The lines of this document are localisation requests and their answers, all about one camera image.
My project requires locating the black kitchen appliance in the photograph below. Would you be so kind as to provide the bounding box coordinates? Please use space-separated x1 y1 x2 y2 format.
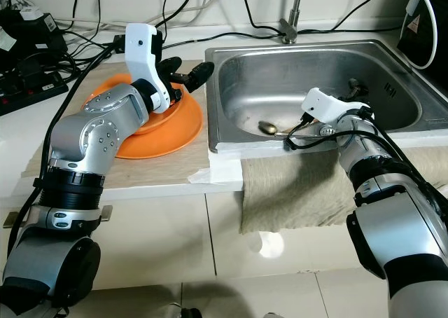
398 0 448 70

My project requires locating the steel sink drain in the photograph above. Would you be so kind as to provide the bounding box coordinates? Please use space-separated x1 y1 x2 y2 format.
318 124 340 138

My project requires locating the black power adapter brick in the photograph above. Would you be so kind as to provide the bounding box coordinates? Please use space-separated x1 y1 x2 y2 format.
105 31 130 53

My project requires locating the orange plastic plate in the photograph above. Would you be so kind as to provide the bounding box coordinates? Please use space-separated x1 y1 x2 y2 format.
84 73 202 160

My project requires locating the stainless steel sink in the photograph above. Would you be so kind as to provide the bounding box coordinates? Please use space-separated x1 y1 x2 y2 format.
203 39 431 154

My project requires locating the golden metal spoon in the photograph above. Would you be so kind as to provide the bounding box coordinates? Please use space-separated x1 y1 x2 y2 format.
258 120 305 137

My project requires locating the black power strip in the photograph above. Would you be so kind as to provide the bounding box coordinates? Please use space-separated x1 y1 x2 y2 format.
0 73 74 116

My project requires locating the steel faucet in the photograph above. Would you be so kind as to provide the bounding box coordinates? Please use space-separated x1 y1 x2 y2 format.
279 0 305 44

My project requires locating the black power supply box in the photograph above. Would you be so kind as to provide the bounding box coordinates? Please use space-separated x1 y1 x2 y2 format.
0 3 74 70

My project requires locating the beige hanging towel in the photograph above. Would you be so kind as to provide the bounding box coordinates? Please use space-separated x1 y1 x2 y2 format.
241 148 358 235

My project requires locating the white cabinet door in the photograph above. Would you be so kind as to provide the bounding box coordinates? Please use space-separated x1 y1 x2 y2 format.
206 192 365 277
105 195 214 291

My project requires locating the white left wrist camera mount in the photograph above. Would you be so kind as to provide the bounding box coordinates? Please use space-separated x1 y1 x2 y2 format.
125 22 165 112

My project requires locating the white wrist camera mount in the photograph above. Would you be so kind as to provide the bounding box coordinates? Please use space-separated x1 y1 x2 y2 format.
301 87 354 121
125 22 165 112

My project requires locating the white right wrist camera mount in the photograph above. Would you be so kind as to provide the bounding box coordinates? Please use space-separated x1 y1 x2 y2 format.
301 87 354 121

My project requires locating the white appliance hose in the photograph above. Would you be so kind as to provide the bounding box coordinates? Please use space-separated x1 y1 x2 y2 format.
402 0 436 70

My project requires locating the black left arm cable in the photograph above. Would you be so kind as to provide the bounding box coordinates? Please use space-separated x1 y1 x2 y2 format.
3 45 127 263

